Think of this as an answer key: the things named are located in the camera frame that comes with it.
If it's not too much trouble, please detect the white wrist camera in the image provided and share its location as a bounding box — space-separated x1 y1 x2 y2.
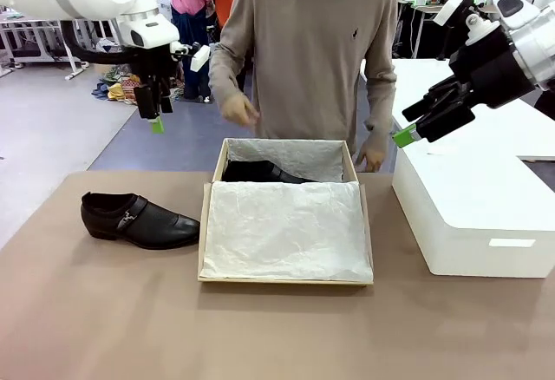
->
170 40 212 73
432 0 502 47

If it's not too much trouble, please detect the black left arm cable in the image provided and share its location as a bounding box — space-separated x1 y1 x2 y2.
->
59 18 147 67

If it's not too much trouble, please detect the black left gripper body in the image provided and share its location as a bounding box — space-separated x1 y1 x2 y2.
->
125 46 179 90

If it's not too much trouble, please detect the person right forearm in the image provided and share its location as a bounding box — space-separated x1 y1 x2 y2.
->
208 48 244 104

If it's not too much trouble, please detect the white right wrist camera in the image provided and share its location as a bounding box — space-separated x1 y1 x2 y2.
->
432 0 502 47

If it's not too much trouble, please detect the person left forearm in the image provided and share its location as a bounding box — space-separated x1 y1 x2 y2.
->
362 58 398 147

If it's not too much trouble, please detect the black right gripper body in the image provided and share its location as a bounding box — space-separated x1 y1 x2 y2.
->
448 28 538 110

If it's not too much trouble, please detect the white tissue paper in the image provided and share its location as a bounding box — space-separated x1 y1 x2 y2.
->
202 138 374 282

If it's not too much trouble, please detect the person left hand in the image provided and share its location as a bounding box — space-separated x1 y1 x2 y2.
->
354 136 387 173

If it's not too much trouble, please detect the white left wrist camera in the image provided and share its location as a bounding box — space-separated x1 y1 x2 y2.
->
170 40 212 73

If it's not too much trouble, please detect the brown cardboard shoe box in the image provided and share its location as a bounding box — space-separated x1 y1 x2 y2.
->
198 137 375 286

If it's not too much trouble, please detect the white frame desk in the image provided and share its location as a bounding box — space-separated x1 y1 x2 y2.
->
0 4 91 81

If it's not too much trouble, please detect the colourful clothes pile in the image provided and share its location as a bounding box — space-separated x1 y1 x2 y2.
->
89 37 188 104

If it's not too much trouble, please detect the large white storage box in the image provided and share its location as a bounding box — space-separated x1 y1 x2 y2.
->
391 130 555 279

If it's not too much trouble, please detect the person right hand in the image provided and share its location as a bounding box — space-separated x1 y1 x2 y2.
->
220 93 261 128

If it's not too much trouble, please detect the black leather buckle shoe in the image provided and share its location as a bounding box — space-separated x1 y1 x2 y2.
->
80 192 201 251
221 159 317 185

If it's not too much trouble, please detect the person torso beige sweater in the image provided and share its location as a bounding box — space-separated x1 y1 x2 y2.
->
219 0 398 141

